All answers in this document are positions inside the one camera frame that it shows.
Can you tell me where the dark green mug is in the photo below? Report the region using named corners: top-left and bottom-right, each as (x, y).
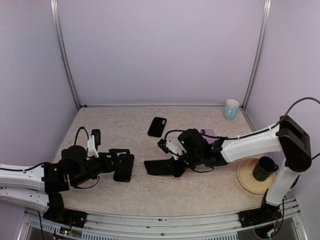
top-left (252, 156), bottom-right (279, 182)

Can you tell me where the light blue mug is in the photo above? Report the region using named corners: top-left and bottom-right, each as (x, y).
top-left (224, 99), bottom-right (240, 121)

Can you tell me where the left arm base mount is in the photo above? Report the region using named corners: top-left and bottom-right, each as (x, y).
top-left (43, 193), bottom-right (88, 228)

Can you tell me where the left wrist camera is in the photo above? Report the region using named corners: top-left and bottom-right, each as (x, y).
top-left (87, 129), bottom-right (101, 158)

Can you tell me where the pink phone case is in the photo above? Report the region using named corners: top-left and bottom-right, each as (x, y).
top-left (146, 174), bottom-right (181, 182)

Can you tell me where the right aluminium frame post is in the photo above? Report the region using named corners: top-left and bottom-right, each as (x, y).
top-left (242, 0), bottom-right (272, 112)

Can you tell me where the white-edged phone screen up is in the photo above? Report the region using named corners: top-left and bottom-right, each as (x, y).
top-left (143, 159), bottom-right (180, 178)

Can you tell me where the left aluminium frame post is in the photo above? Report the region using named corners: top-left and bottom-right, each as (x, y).
top-left (50, 0), bottom-right (81, 111)

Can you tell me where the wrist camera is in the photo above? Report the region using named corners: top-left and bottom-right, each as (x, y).
top-left (157, 139), bottom-right (184, 160)
top-left (87, 129), bottom-right (101, 158)

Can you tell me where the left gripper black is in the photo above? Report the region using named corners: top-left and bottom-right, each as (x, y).
top-left (72, 148), bottom-right (130, 187)

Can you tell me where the purple phone back up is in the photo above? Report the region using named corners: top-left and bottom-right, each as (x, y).
top-left (199, 129), bottom-right (215, 144)

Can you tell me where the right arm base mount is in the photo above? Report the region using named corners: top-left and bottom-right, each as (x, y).
top-left (238, 191), bottom-right (283, 228)

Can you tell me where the aluminium frame post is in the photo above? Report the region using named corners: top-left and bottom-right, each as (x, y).
top-left (50, 0), bottom-right (81, 111)
top-left (242, 0), bottom-right (272, 112)

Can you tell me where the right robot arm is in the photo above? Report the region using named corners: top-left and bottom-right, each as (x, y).
top-left (164, 115), bottom-right (312, 222)

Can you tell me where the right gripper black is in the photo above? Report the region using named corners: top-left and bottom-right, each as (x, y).
top-left (161, 150), bottom-right (203, 178)

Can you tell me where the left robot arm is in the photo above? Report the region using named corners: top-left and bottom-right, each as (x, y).
top-left (0, 145), bottom-right (134, 223)

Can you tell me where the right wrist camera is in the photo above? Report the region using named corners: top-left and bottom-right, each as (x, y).
top-left (157, 139), bottom-right (184, 160)

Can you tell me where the beige plate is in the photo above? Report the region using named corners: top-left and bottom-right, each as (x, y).
top-left (237, 158), bottom-right (276, 195)

